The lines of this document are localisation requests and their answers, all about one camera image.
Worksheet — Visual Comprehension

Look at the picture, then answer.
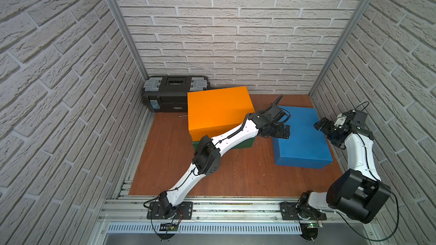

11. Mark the blue shoebox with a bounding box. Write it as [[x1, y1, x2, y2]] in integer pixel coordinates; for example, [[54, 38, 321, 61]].
[[272, 106, 333, 169]]

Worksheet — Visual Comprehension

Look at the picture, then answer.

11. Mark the orange shoebox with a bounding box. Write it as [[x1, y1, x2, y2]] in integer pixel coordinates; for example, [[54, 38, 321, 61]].
[[187, 86, 255, 142]]

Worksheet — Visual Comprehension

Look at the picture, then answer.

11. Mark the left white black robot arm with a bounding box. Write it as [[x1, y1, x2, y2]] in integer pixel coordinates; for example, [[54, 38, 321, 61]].
[[154, 95, 291, 219]]

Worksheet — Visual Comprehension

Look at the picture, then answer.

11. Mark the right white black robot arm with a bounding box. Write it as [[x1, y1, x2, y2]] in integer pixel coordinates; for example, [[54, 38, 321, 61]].
[[296, 110, 391, 223]]

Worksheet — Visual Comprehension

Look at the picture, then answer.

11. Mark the green shoebox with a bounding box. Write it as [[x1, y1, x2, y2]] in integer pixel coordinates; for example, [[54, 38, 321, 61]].
[[192, 136, 255, 153]]

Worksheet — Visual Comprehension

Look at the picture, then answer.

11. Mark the right green circuit board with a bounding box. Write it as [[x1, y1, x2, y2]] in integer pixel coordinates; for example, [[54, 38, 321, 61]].
[[301, 222, 323, 229]]

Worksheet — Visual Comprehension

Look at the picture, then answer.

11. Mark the green circuit board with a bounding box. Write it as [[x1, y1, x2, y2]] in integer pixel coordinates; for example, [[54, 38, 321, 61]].
[[159, 223, 179, 232], [301, 222, 323, 229]]

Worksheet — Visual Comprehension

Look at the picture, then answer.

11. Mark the black plastic toolbox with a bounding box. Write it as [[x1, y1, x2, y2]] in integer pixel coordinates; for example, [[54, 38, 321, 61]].
[[141, 76, 210, 112]]

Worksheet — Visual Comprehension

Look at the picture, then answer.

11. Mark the left green circuit board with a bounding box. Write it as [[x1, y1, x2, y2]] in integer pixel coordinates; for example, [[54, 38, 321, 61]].
[[159, 223, 179, 232]]

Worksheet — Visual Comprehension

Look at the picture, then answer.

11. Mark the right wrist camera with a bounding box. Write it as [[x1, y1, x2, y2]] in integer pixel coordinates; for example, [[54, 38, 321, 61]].
[[334, 113, 347, 128]]

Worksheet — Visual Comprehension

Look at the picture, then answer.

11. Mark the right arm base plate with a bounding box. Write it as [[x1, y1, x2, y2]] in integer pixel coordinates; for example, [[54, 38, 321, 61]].
[[280, 201, 327, 221]]

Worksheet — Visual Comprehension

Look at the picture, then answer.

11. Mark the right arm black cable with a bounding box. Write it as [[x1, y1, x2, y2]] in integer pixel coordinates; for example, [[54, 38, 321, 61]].
[[335, 190, 400, 242]]

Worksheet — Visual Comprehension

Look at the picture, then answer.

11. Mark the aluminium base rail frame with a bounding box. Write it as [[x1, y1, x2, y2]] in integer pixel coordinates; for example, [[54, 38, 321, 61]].
[[97, 196, 372, 235]]

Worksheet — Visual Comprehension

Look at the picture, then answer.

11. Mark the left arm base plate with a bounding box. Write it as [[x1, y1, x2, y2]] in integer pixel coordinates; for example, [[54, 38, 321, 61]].
[[146, 201, 193, 220]]

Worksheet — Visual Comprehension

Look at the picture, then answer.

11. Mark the right aluminium corner post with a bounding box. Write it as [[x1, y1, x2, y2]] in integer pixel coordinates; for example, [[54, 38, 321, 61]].
[[308, 0, 372, 97]]

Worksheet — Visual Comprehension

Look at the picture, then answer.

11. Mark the aluminium corner post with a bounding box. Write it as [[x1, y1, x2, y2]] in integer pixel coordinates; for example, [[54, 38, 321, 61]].
[[308, 0, 372, 97], [106, 0, 148, 81]]

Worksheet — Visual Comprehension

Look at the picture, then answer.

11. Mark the left aluminium corner post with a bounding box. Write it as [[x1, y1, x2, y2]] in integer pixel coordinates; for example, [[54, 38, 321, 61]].
[[106, 0, 148, 81]]

